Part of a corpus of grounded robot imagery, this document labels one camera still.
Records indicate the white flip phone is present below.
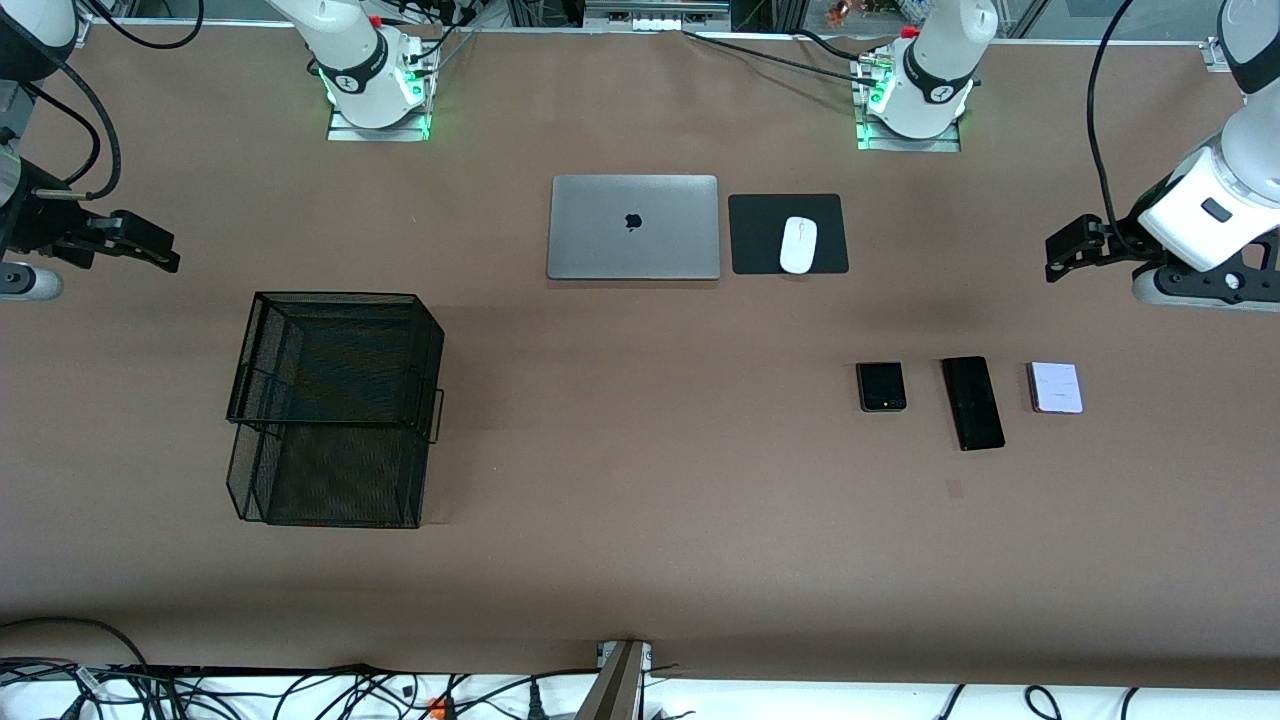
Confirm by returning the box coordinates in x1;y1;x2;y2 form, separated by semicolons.
1027;362;1084;415

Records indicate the long black phone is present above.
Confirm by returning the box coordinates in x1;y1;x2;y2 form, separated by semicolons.
941;355;1006;452

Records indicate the small black flip phone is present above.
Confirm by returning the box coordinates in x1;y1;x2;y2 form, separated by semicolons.
856;362;908;413

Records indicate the white computer mouse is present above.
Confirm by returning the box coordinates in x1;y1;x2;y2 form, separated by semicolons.
779;216;819;275

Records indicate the black mouse pad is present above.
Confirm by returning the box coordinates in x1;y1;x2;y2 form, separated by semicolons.
728;193;850;275

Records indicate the black power strip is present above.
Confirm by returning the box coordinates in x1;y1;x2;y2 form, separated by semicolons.
118;664;371;681

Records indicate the silver closed laptop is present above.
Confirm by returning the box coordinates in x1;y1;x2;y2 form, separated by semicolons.
547;175;721;281

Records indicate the white power strip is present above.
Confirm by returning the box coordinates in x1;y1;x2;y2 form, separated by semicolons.
585;0;731;31

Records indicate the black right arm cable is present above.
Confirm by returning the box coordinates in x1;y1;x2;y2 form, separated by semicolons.
18;60;123;201

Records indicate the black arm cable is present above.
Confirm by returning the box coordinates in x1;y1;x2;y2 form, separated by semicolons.
1088;0;1141;236
18;60;123;201

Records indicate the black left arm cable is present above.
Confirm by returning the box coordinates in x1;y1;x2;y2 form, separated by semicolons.
1088;0;1141;236

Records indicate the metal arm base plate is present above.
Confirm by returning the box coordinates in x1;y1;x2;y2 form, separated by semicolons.
328;100;433;142
855;55;963;153

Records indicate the black wire mesh basket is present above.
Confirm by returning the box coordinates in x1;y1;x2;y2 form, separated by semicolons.
226;291;446;529

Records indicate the black cable on table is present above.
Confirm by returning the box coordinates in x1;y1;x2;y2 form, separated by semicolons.
683;30;866;79

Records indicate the thick black looping cable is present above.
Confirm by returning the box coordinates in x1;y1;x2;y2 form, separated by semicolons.
0;617;151;673

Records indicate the aluminium camera post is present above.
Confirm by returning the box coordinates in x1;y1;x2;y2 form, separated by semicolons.
575;640;653;720

